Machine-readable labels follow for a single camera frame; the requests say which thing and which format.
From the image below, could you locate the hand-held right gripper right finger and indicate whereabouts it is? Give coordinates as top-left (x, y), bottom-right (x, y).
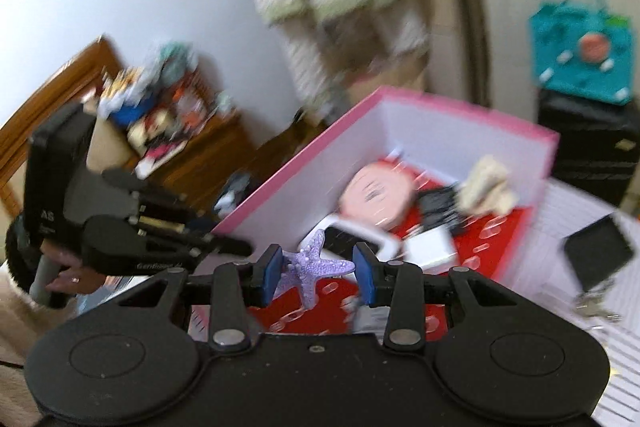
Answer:
top-left (352, 242), bottom-right (511, 350)

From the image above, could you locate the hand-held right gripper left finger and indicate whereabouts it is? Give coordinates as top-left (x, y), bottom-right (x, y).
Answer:
top-left (107, 244), bottom-right (286, 350)

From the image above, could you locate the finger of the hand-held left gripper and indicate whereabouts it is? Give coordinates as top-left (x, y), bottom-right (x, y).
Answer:
top-left (170, 231), bottom-right (254, 259)
top-left (102, 168), bottom-right (222, 234)

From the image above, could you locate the purple starfish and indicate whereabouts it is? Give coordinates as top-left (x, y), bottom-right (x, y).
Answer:
top-left (280, 229), bottom-right (358, 310)

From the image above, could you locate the pink storage box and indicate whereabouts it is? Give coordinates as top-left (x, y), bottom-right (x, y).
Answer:
top-left (190, 86), bottom-right (560, 338)

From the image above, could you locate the black wallet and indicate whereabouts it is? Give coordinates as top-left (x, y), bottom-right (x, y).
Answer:
top-left (564, 213), bottom-right (636, 293)

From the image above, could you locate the bunch of silver keys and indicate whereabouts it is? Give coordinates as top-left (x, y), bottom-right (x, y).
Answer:
top-left (574, 291), bottom-right (624, 324)

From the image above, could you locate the person's left hand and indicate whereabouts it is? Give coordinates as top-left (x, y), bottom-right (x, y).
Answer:
top-left (40, 247), bottom-right (108, 297)

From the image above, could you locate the wooden nightstand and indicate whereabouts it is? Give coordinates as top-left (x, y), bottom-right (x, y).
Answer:
top-left (135, 107), bottom-right (257, 219)

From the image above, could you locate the small white box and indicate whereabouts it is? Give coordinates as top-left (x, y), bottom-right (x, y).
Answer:
top-left (402, 227), bottom-right (458, 271)

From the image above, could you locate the pink square compact case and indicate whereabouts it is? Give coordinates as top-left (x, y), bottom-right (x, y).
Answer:
top-left (340, 159), bottom-right (418, 228)

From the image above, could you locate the pile of colourful clutter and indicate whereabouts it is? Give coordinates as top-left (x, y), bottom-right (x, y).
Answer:
top-left (97, 42), bottom-right (236, 178)

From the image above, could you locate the black ridged item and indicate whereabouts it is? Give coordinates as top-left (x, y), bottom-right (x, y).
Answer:
top-left (417, 186), bottom-right (463, 235)

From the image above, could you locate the beige plush toy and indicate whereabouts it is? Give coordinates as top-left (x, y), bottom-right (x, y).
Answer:
top-left (457, 154), bottom-right (519, 216)

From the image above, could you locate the beige fuzzy blanket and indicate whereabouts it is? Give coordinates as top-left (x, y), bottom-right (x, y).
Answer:
top-left (0, 264), bottom-right (78, 427)

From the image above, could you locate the black suitcase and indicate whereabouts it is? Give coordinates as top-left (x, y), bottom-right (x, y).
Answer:
top-left (537, 89), bottom-right (640, 210)

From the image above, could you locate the teal felt tote bag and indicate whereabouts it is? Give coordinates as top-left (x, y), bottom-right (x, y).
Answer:
top-left (530, 0), bottom-right (635, 106)

